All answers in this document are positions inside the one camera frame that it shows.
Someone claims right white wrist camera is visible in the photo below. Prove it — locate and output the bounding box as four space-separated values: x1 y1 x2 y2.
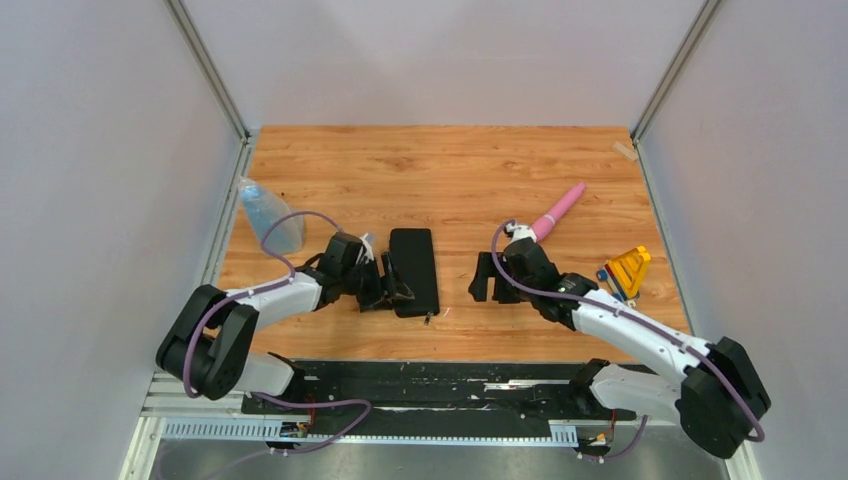
503 222 537 244

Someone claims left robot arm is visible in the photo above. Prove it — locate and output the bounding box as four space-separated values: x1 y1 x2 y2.
155 232 415 413

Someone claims tape piece on table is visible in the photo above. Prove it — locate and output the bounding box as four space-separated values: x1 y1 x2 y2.
611 141 639 162

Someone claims purple cable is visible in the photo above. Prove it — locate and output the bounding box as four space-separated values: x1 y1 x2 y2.
490 219 767 463
182 210 372 458

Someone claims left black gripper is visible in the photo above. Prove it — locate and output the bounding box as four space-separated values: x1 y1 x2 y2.
340 251 413 313

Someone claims black zippered tool case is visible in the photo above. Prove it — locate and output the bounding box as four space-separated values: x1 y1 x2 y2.
389 228 440 318

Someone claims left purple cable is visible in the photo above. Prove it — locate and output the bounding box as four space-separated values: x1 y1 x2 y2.
182 210 372 458

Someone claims clear blue spray bottle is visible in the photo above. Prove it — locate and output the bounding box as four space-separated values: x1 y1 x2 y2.
238 177 305 256

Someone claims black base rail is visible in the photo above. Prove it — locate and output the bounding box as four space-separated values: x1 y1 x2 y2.
283 360 636 438

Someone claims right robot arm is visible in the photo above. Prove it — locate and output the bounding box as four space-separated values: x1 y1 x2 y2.
468 238 772 459

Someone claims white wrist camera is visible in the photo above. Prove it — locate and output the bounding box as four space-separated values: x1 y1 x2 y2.
503 222 537 244
357 232 376 264

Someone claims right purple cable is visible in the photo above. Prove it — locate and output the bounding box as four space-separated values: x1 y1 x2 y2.
490 219 767 463

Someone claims pink hair trimmer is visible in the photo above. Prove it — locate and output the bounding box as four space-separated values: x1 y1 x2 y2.
531 182 586 243

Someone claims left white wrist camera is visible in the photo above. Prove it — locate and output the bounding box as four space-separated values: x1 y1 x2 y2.
357 232 376 264

